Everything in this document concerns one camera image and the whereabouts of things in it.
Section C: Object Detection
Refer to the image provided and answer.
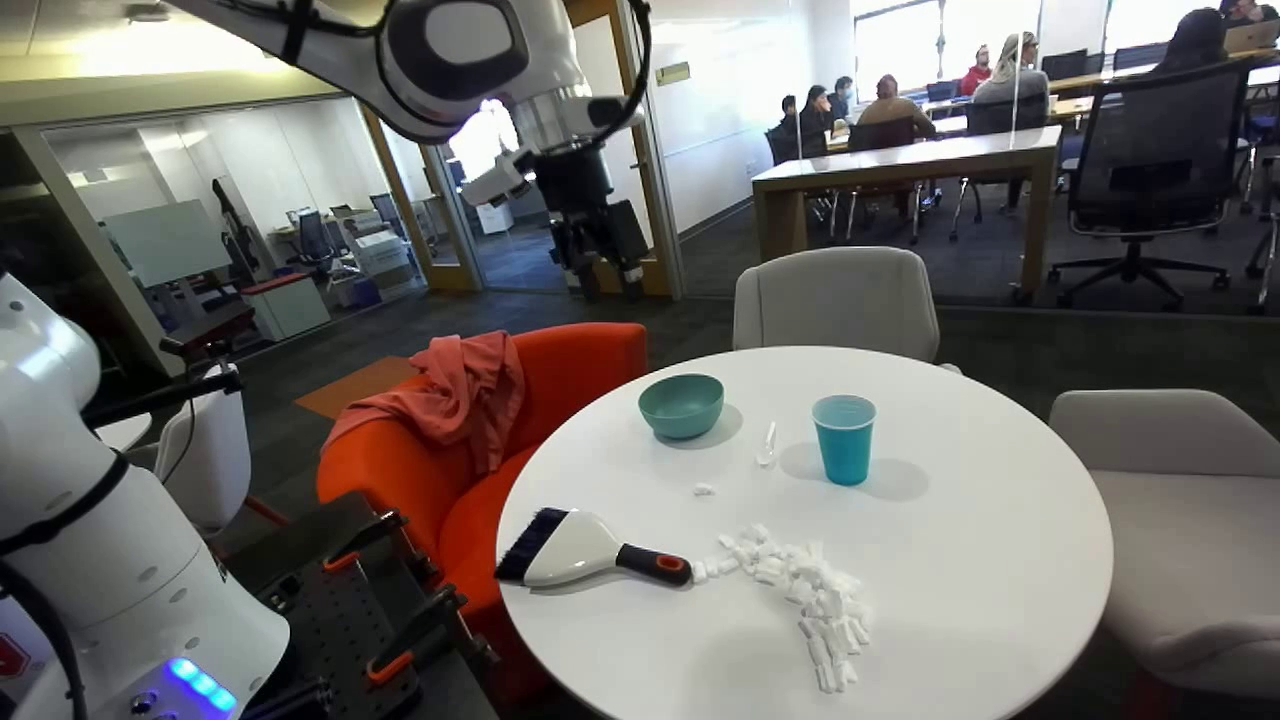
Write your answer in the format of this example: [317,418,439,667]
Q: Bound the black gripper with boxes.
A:
[526,137,659,300]

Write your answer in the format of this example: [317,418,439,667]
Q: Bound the teal bowl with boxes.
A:
[637,368,733,448]

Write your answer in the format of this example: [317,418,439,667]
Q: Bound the small white black hand broom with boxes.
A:
[491,503,698,596]

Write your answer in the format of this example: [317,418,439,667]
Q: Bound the pink cloth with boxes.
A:
[328,327,531,476]

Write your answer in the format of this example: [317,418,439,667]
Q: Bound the seated person dark top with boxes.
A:
[763,81,838,167]

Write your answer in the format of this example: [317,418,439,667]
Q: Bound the grey upholstered chair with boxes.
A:
[728,242,945,366]
[1046,384,1280,703]

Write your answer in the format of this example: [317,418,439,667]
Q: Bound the orange floor mat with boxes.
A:
[290,354,418,426]

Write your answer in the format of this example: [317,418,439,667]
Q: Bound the orange armchair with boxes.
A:
[311,320,653,712]

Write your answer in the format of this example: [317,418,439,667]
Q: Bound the blue plastic cup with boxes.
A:
[809,391,878,493]

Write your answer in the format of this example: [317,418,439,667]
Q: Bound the rectangular wooden table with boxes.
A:
[748,123,1069,304]

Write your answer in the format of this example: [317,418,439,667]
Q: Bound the seated person brown top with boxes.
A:
[853,72,939,153]

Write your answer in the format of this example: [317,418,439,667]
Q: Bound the red topped cabinet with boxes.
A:
[238,267,332,346]

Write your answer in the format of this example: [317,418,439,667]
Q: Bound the black orange bar clamp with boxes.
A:
[317,508,444,592]
[357,587,470,691]

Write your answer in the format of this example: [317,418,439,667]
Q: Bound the seated person red top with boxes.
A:
[954,42,1000,99]

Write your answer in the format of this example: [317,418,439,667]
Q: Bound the white whiteboard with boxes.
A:
[98,197,231,288]

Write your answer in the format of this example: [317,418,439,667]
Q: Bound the seated person grey top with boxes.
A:
[971,33,1054,137]

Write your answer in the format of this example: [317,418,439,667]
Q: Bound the white rounded container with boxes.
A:
[148,382,254,532]

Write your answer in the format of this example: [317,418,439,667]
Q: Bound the black work table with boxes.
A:
[217,493,504,720]

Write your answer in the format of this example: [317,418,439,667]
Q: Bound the round white table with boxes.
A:
[491,346,1119,720]

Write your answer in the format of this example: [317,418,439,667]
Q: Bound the black mesh office chair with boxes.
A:
[1045,57,1257,311]

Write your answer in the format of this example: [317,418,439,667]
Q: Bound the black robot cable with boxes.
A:
[582,0,659,137]

